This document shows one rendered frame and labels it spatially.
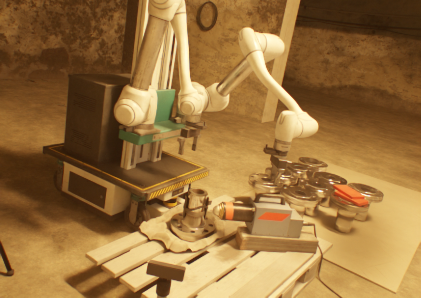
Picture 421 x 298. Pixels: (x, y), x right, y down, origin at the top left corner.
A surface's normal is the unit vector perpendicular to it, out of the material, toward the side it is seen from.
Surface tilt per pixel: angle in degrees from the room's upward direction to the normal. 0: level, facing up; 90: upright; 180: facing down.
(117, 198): 90
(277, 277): 0
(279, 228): 90
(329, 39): 90
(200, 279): 0
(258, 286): 0
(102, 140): 90
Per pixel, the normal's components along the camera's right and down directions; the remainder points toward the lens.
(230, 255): 0.16, -0.95
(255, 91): -0.60, 0.11
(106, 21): 0.79, 0.28
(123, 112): -0.19, 0.33
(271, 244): 0.17, 0.28
